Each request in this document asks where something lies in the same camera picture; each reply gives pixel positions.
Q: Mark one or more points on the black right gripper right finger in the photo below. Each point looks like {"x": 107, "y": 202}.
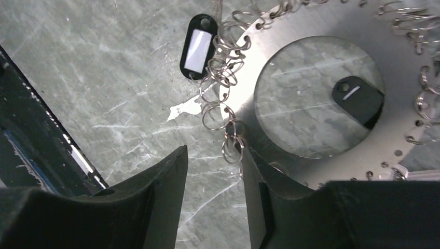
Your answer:
{"x": 283, "y": 213}

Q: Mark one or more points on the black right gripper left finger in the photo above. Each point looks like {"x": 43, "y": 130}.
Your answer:
{"x": 141, "y": 212}

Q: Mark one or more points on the loose key black head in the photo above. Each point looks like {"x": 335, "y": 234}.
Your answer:
{"x": 359, "y": 99}

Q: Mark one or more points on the key with black white tag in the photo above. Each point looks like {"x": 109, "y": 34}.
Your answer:
{"x": 198, "y": 46}

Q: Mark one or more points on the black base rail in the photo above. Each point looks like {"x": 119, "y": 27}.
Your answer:
{"x": 36, "y": 150}

